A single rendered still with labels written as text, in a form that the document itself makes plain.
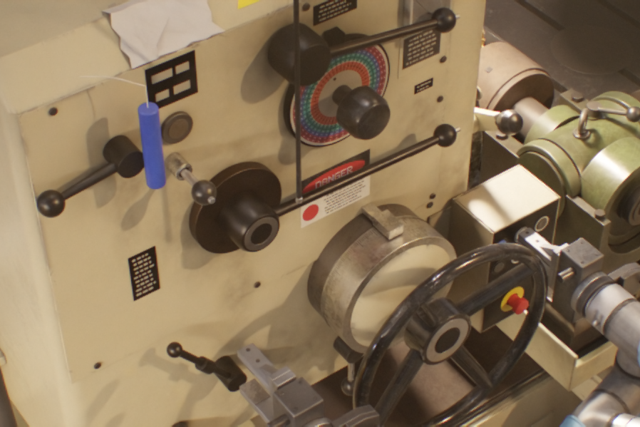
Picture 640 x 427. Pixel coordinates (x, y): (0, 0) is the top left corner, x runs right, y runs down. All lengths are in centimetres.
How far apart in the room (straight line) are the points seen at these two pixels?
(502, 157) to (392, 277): 58
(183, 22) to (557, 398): 165
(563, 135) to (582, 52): 72
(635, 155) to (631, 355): 49
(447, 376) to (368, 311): 89
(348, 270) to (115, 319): 37
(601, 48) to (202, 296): 150
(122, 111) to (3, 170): 17
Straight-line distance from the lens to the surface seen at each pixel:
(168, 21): 170
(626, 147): 247
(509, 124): 216
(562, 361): 260
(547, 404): 308
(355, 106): 182
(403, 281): 206
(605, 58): 318
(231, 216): 185
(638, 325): 209
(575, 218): 246
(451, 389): 292
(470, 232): 223
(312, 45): 174
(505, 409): 295
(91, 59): 166
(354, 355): 226
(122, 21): 168
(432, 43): 198
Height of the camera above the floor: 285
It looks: 43 degrees down
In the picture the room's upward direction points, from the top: straight up
